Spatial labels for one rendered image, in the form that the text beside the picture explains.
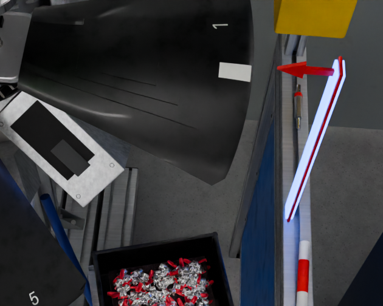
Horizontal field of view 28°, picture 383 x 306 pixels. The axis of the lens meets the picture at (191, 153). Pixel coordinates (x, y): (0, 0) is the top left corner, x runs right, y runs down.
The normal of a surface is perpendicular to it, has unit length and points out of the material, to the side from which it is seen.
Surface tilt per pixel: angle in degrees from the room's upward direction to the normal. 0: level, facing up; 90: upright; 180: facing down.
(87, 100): 14
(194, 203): 0
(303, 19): 90
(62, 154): 50
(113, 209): 0
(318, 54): 90
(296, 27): 90
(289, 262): 0
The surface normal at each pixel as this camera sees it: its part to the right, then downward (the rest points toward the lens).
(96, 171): -0.01, 0.32
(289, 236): 0.05, -0.52
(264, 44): -0.06, 0.85
